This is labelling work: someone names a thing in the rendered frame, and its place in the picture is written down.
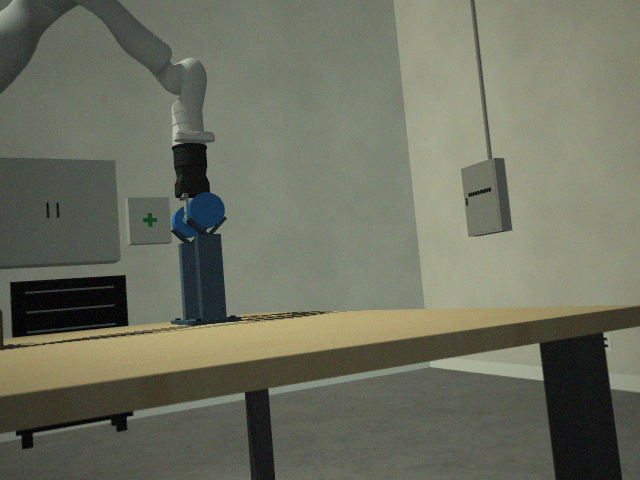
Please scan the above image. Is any blue dumbbell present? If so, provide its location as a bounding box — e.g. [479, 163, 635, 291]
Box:
[172, 192, 225, 238]

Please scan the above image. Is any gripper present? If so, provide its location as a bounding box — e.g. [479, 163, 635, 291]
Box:
[172, 122, 215, 224]

